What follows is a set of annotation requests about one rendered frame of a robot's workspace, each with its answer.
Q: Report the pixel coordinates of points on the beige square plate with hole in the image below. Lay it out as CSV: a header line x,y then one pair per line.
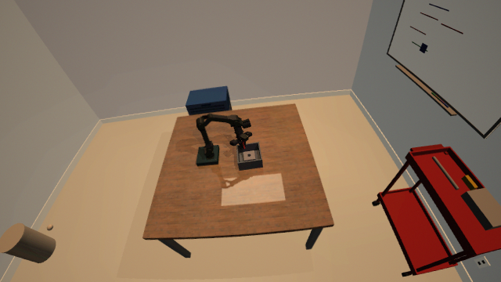
x,y
249,155

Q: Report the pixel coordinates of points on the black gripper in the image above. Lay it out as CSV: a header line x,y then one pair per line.
x,y
237,141

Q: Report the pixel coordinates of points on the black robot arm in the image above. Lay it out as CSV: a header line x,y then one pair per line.
x,y
233,120

